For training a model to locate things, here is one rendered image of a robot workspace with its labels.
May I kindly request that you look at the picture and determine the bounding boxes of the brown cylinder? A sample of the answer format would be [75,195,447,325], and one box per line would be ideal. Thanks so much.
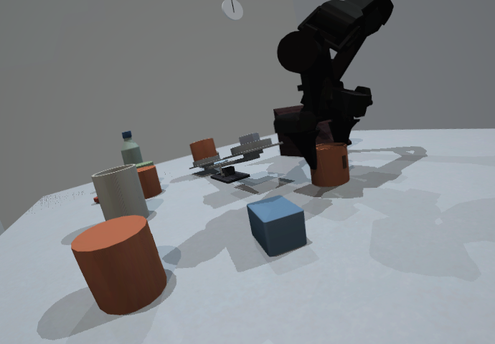
[137,165,162,199]
[310,143,349,187]
[190,138,217,161]
[71,215,167,315]

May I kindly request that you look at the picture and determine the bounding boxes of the blue cube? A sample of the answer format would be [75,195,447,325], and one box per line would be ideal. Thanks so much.
[247,196,307,257]

